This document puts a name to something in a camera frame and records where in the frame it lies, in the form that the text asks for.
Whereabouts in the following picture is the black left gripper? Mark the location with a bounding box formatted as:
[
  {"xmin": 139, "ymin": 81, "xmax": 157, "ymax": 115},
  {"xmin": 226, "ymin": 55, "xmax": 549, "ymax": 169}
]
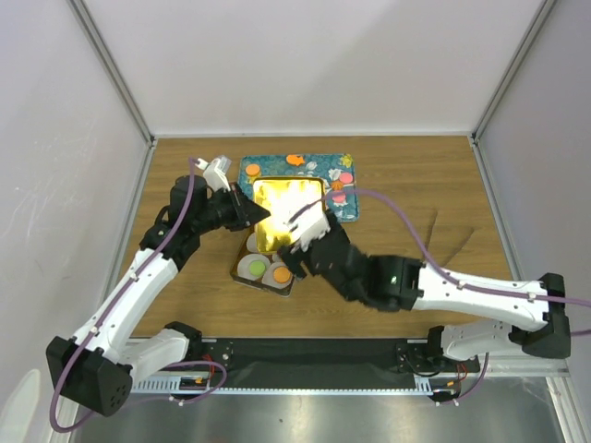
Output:
[{"xmin": 192, "ymin": 182, "xmax": 270, "ymax": 235}]

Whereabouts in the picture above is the gold cookie tin box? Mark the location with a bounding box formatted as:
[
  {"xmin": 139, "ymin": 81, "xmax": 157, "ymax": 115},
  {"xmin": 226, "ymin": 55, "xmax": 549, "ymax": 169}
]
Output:
[{"xmin": 230, "ymin": 228, "xmax": 295, "ymax": 297}]

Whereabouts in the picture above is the green round cookie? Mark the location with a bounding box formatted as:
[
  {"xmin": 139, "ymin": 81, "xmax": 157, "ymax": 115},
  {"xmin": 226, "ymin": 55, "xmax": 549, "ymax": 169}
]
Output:
[{"xmin": 248, "ymin": 260, "xmax": 267, "ymax": 277}]

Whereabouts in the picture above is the gold tin lid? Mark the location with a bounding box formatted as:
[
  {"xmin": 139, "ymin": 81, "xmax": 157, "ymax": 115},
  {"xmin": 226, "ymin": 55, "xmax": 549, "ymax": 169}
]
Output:
[{"xmin": 252, "ymin": 176, "xmax": 324, "ymax": 253}]

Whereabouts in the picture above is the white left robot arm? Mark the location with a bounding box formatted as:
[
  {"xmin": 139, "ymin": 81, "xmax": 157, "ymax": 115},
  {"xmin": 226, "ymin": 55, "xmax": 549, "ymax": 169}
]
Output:
[{"xmin": 46, "ymin": 175, "xmax": 270, "ymax": 416}]

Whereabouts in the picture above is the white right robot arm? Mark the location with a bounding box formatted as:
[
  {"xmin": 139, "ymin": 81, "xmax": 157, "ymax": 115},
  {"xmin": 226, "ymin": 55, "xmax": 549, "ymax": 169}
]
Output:
[{"xmin": 278, "ymin": 210, "xmax": 572, "ymax": 371}]

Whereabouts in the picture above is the white paper cup bottom-right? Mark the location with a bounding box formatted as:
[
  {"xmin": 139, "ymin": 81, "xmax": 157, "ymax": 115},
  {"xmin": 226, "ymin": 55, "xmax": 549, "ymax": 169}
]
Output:
[{"xmin": 261, "ymin": 261, "xmax": 293, "ymax": 290}]

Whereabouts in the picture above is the white paper cup top-left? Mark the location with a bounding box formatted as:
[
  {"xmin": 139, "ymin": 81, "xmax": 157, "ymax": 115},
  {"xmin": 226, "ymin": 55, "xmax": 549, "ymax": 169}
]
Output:
[{"xmin": 246, "ymin": 233, "xmax": 259, "ymax": 254}]

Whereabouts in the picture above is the white paper cup bottom-left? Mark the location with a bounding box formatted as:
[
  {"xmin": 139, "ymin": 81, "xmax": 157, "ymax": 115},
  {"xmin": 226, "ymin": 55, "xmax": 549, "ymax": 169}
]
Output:
[{"xmin": 236, "ymin": 254, "xmax": 271, "ymax": 281}]

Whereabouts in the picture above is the orange round cookie top-left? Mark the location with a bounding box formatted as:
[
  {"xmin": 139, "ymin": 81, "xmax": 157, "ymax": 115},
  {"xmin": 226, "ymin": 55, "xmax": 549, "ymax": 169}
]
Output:
[{"xmin": 245, "ymin": 163, "xmax": 260, "ymax": 176}]

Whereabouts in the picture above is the orange fish cookie top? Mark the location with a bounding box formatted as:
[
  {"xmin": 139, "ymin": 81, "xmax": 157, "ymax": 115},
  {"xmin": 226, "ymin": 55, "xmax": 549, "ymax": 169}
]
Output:
[{"xmin": 285, "ymin": 154, "xmax": 306, "ymax": 167}]

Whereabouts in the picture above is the pink round cookie right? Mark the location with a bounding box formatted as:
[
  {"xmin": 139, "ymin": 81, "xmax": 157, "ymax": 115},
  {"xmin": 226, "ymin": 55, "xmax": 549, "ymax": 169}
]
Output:
[{"xmin": 339, "ymin": 172, "xmax": 354, "ymax": 185}]

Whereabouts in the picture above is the teal floral serving tray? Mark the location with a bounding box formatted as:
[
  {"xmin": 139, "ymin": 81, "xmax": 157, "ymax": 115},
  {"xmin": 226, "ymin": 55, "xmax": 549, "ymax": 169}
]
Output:
[{"xmin": 237, "ymin": 153, "xmax": 360, "ymax": 222}]

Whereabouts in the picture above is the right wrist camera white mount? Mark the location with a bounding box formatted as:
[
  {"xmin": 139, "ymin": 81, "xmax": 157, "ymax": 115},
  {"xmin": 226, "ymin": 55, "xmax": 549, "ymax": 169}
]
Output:
[{"xmin": 284, "ymin": 201, "xmax": 331, "ymax": 252}]

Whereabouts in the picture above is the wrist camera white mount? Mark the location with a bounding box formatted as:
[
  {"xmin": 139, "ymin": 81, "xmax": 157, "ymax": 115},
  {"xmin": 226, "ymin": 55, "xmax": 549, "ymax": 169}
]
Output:
[
  {"xmin": 284, "ymin": 201, "xmax": 331, "ymax": 252},
  {"xmin": 200, "ymin": 155, "xmax": 232, "ymax": 192}
]

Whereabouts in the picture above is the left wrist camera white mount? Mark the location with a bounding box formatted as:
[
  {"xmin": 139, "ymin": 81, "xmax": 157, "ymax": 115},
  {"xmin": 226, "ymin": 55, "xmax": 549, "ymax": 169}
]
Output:
[{"xmin": 200, "ymin": 155, "xmax": 232, "ymax": 192}]

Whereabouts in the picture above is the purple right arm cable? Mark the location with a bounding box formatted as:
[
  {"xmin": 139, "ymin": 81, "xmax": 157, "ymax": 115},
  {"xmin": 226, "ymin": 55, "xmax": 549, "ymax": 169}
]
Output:
[{"xmin": 288, "ymin": 186, "xmax": 591, "ymax": 407}]

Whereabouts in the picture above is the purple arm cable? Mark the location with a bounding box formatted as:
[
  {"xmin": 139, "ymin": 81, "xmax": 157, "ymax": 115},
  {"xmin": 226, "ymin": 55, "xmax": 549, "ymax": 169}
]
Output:
[
  {"xmin": 288, "ymin": 186, "xmax": 591, "ymax": 407},
  {"xmin": 48, "ymin": 156, "xmax": 228, "ymax": 434}
]

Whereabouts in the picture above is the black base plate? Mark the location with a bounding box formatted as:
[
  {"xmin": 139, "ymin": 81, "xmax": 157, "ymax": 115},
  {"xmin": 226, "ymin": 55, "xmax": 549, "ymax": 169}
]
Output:
[{"xmin": 203, "ymin": 338, "xmax": 480, "ymax": 390}]

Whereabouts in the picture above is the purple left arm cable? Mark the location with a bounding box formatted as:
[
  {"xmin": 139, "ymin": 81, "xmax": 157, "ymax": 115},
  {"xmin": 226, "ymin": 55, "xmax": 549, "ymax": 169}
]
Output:
[{"xmin": 48, "ymin": 156, "xmax": 228, "ymax": 434}]

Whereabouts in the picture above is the white cable duct left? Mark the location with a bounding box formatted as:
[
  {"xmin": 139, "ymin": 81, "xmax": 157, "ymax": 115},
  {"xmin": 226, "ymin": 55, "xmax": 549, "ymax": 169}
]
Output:
[{"xmin": 131, "ymin": 372, "xmax": 212, "ymax": 395}]

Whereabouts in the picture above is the white cable duct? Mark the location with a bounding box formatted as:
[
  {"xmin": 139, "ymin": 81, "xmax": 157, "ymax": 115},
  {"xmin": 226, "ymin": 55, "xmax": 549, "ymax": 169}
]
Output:
[
  {"xmin": 414, "ymin": 373, "xmax": 467, "ymax": 394},
  {"xmin": 131, "ymin": 372, "xmax": 212, "ymax": 395}
]

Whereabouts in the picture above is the white cable duct right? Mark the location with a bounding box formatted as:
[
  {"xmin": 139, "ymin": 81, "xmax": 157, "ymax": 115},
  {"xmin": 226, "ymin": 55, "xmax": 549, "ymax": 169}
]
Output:
[{"xmin": 414, "ymin": 373, "xmax": 467, "ymax": 394}]

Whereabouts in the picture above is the aluminium frame post left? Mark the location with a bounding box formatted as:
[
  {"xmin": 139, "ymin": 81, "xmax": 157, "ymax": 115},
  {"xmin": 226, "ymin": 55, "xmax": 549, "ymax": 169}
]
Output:
[{"xmin": 66, "ymin": 0, "xmax": 156, "ymax": 149}]

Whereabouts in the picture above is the aluminium frame post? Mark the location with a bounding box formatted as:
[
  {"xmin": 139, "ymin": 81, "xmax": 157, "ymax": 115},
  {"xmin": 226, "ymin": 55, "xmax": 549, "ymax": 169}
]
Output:
[
  {"xmin": 66, "ymin": 0, "xmax": 156, "ymax": 149},
  {"xmin": 471, "ymin": 0, "xmax": 558, "ymax": 143}
]

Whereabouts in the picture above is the aluminium frame post right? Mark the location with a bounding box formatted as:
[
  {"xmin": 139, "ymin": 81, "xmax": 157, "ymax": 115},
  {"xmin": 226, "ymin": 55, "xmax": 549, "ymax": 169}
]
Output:
[{"xmin": 471, "ymin": 0, "xmax": 558, "ymax": 143}]

